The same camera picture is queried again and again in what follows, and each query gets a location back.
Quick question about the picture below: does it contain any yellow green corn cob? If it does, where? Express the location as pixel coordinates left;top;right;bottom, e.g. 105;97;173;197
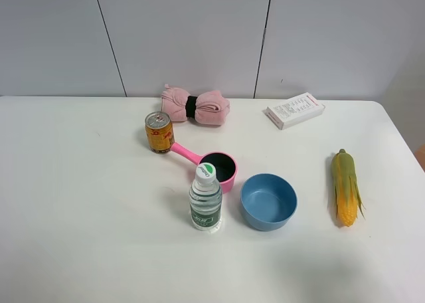
331;149;365;227

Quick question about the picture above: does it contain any pink toy saucepan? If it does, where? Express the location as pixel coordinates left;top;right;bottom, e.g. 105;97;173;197
171;142;238;194

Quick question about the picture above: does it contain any pink rolled towel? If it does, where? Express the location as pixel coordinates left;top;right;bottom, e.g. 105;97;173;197
161;84;230;126

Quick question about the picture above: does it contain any black hair band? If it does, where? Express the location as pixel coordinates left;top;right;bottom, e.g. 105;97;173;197
185;96;197;119

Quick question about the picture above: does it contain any clear water bottle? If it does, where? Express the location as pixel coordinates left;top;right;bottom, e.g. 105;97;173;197
189;163;222;233

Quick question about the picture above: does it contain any gold red drink can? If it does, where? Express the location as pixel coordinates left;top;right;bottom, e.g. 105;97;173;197
145;111;175;153

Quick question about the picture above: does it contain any blue plastic bowl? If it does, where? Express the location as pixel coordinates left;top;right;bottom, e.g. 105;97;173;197
240;173;298;232

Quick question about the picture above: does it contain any white cardboard box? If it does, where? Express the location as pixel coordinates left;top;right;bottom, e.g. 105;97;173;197
264;92;325;130

